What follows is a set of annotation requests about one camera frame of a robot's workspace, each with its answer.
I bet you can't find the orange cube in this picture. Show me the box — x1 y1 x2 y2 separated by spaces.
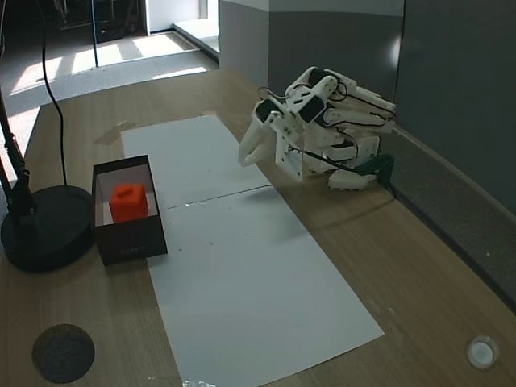
108 182 150 223

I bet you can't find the brown cardboard box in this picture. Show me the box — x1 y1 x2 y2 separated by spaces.
91 154 169 266

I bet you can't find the short white paper sheet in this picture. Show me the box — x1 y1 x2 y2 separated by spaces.
120 114 273 210

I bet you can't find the long white paper sheet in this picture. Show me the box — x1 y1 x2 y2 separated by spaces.
147 185 385 382

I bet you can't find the black desk lamp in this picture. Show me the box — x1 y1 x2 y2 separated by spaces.
0 90 96 273

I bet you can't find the white round cap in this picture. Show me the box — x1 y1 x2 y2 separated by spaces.
466 335 501 369

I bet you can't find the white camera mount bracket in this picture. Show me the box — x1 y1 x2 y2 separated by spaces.
273 120 309 184

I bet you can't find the black camera cable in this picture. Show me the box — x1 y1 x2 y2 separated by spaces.
289 148 366 175

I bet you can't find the green cable connector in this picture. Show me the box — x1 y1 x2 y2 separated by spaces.
354 154 397 179

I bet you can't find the black lamp cable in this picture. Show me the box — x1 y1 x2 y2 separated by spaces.
38 0 69 189

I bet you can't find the round table cable grommet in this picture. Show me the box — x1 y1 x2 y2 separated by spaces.
31 323 97 385

